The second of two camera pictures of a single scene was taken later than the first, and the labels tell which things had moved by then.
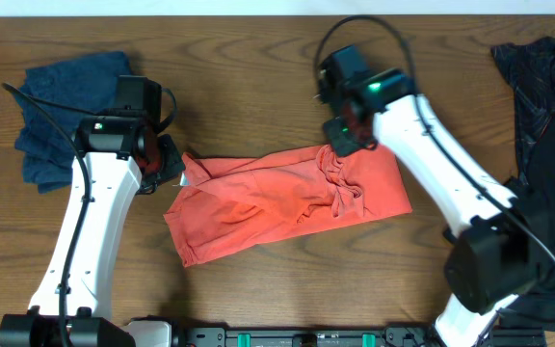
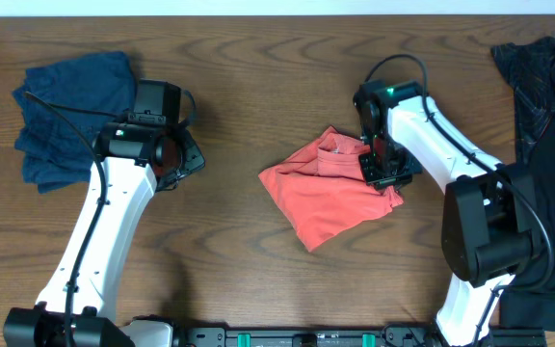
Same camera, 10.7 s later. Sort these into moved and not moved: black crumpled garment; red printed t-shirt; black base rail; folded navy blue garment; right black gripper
Moved: red printed t-shirt; right black gripper
Not moved: folded navy blue garment; black crumpled garment; black base rail
